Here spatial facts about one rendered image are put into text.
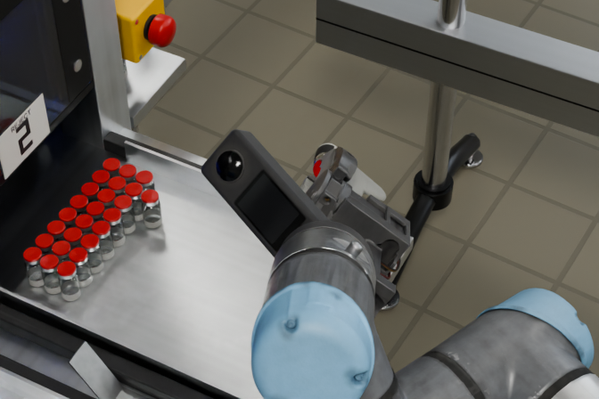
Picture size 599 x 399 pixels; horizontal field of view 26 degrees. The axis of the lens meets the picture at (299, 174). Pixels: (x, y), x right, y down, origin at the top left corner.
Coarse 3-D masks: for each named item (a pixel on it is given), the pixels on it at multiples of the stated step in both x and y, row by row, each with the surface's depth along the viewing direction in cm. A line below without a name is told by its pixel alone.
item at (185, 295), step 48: (192, 192) 156; (144, 240) 151; (192, 240) 151; (240, 240) 151; (0, 288) 142; (96, 288) 146; (144, 288) 146; (192, 288) 146; (240, 288) 146; (96, 336) 138; (144, 336) 141; (192, 336) 141; (240, 336) 141; (192, 384) 134; (240, 384) 137
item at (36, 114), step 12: (36, 108) 143; (36, 120) 144; (12, 132) 141; (24, 132) 143; (36, 132) 145; (48, 132) 147; (0, 144) 139; (12, 144) 141; (24, 144) 144; (36, 144) 146; (0, 156) 140; (12, 156) 142; (24, 156) 144; (12, 168) 143
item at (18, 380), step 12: (0, 372) 134; (12, 372) 134; (0, 384) 136; (12, 384) 135; (24, 384) 133; (36, 384) 133; (0, 396) 136; (12, 396) 136; (24, 396) 135; (36, 396) 134; (48, 396) 133; (60, 396) 132
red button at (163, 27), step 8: (160, 16) 158; (168, 16) 159; (152, 24) 158; (160, 24) 158; (168, 24) 158; (152, 32) 158; (160, 32) 158; (168, 32) 158; (152, 40) 158; (160, 40) 158; (168, 40) 159
